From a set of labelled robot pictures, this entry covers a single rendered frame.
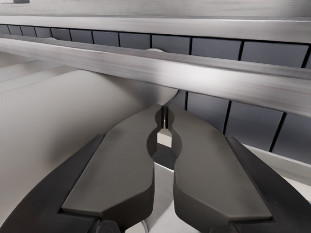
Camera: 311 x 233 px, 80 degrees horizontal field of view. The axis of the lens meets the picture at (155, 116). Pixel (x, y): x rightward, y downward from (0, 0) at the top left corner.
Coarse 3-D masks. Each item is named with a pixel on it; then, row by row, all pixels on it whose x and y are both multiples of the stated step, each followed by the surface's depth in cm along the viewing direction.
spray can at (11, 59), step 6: (0, 54) 18; (6, 54) 19; (12, 54) 19; (0, 60) 18; (6, 60) 18; (12, 60) 19; (18, 60) 19; (24, 60) 20; (30, 60) 20; (0, 66) 18
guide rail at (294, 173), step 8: (160, 136) 16; (168, 136) 16; (168, 144) 16; (256, 152) 14; (264, 160) 13; (272, 160) 13; (280, 160) 13; (288, 160) 13; (272, 168) 13; (280, 168) 13; (288, 168) 13; (296, 168) 13; (304, 168) 13; (288, 176) 12; (296, 176) 12; (304, 176) 12; (296, 184) 12; (304, 184) 11; (304, 192) 12
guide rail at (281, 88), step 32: (64, 64) 11; (96, 64) 10; (128, 64) 9; (160, 64) 8; (192, 64) 7; (224, 64) 7; (256, 64) 7; (224, 96) 7; (256, 96) 6; (288, 96) 6
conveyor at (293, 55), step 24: (144, 48) 17; (168, 48) 16; (192, 48) 15; (216, 48) 14; (240, 48) 13; (264, 48) 12; (288, 48) 12; (192, 96) 17; (216, 120) 17; (240, 120) 16; (264, 120) 14; (288, 120) 14; (264, 144) 15; (288, 144) 14
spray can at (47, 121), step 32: (0, 96) 8; (32, 96) 8; (64, 96) 9; (96, 96) 10; (128, 96) 11; (160, 96) 14; (0, 128) 7; (32, 128) 7; (64, 128) 8; (96, 128) 9; (0, 160) 6; (32, 160) 7; (64, 160) 8; (0, 192) 6; (0, 224) 7
